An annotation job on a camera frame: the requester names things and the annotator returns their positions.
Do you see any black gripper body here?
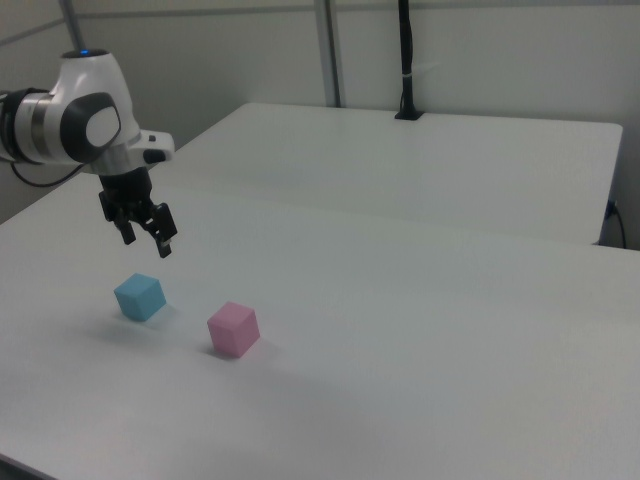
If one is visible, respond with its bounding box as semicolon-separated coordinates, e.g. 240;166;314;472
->
97;168;157;224

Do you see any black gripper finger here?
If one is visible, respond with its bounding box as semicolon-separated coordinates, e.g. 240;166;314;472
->
143;201;180;260
97;192;138;246

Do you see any blue cube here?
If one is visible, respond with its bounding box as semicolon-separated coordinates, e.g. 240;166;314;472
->
113;272;167;322

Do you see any pink cube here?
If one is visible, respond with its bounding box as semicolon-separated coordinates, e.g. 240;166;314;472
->
206;300;261;359

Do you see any white table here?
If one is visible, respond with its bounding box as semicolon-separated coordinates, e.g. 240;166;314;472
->
149;102;624;247

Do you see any black cable on robot arm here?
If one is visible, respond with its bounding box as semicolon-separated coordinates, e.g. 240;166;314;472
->
9;160;89;188

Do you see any grey wide partition post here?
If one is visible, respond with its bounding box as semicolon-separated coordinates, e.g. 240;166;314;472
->
313;0;347;108

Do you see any black camera pole with base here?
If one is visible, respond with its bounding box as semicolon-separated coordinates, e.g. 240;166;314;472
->
394;0;425;122

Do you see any black cable at table edge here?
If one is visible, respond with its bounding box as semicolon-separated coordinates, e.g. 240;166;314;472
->
605;199;628;249

